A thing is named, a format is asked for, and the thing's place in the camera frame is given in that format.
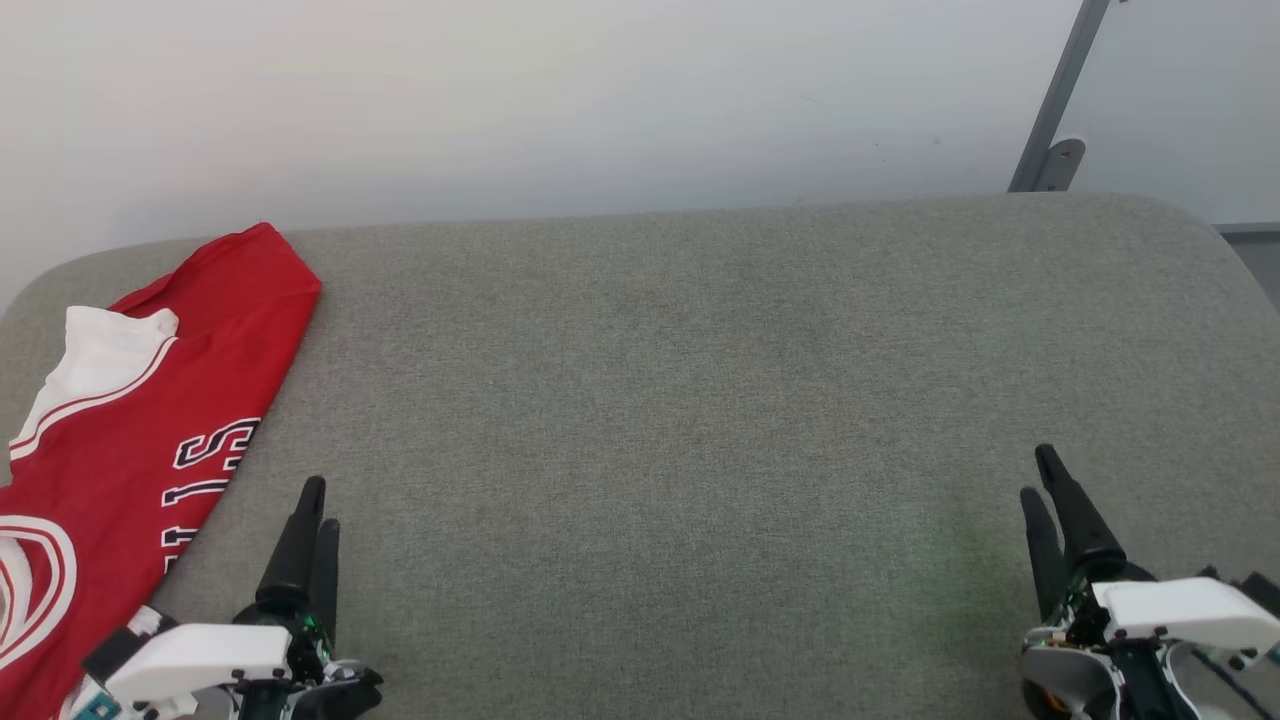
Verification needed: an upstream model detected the red jersey with white trim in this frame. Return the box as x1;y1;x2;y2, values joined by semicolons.
0;222;323;720

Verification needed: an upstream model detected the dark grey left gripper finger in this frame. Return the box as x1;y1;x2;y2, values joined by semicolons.
309;518;342;651
257;476;328;615

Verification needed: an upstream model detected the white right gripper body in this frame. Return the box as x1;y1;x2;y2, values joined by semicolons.
1020;565;1280;720

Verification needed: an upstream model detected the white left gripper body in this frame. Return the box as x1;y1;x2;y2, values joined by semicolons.
105;608;385;720

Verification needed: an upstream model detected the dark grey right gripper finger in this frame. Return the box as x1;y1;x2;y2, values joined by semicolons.
1035;444;1128;584
1020;487;1069;626

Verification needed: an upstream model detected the grey metal bracket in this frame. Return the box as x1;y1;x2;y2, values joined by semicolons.
1033;138;1087;193

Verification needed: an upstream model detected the grey metal post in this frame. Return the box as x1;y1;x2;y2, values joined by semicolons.
1008;0;1113;193

